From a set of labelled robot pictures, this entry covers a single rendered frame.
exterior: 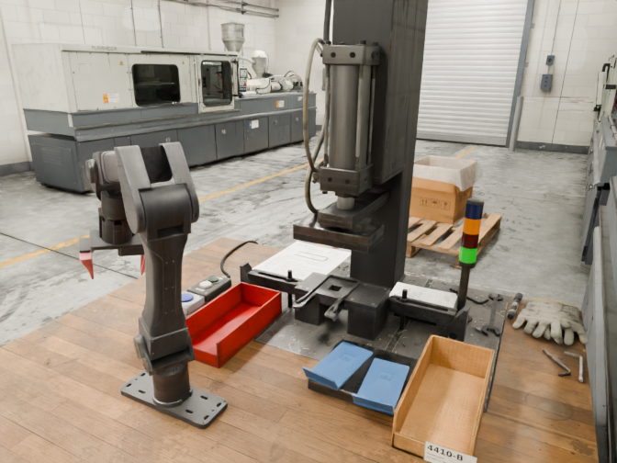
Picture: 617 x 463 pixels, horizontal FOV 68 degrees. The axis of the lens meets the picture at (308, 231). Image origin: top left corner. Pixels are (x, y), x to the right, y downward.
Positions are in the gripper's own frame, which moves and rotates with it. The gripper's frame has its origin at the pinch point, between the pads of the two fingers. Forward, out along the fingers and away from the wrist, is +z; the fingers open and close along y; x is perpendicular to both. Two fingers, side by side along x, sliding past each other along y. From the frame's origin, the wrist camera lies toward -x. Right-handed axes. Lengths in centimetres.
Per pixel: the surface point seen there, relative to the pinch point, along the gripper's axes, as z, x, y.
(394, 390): -2, 45, -43
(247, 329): 5.2, 16.9, -24.6
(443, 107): 139, -664, -680
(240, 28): 58, -748, -253
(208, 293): 11.4, -3.4, -21.5
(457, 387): -2, 47, -56
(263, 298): 8.0, 4.4, -32.9
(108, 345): 14.1, 7.1, 2.4
